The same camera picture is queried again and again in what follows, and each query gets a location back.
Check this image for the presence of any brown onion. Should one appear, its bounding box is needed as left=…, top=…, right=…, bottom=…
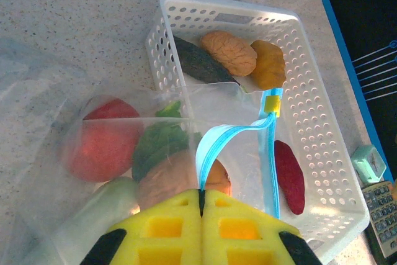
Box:
left=136, top=150, right=202, bottom=213

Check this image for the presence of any tan wrinkled bread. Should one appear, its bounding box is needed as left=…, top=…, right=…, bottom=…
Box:
left=200, top=30, right=258, bottom=77

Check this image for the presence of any dark red sweet potato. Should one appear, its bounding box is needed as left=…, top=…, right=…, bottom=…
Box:
left=274, top=140, right=306, bottom=216

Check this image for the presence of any dark green cucumber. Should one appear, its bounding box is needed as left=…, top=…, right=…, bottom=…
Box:
left=172, top=35, right=241, bottom=88

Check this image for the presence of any clear zip-top bag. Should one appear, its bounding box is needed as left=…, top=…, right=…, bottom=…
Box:
left=0, top=37, right=283, bottom=265

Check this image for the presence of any grey calculator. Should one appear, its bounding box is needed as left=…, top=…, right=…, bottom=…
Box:
left=362, top=180, right=397, bottom=258

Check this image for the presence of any white radish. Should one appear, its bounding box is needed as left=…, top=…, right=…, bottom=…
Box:
left=27, top=176, right=140, bottom=265

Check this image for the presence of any round orange food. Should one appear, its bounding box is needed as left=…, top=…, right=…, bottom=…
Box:
left=204, top=158, right=233, bottom=197

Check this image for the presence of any red apple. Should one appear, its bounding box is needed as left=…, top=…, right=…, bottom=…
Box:
left=66, top=99, right=145, bottom=182

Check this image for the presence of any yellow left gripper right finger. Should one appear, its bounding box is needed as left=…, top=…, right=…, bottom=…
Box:
left=202, top=189, right=323, bottom=265

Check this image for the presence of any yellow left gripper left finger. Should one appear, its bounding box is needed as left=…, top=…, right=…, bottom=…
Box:
left=80, top=189, right=203, bottom=265

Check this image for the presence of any green leaf vegetable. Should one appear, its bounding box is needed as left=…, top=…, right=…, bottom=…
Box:
left=132, top=100, right=202, bottom=182

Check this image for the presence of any white perforated plastic basket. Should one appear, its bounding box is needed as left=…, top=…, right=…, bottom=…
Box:
left=145, top=0, right=372, bottom=264

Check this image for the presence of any yellow zipper slider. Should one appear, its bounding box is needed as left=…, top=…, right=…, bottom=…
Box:
left=264, top=94, right=282, bottom=115

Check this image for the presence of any orange round fruit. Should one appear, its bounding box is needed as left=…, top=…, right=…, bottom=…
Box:
left=249, top=40, right=287, bottom=91

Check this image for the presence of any mint green clock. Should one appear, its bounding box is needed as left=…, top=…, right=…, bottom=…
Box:
left=350, top=144, right=387, bottom=184

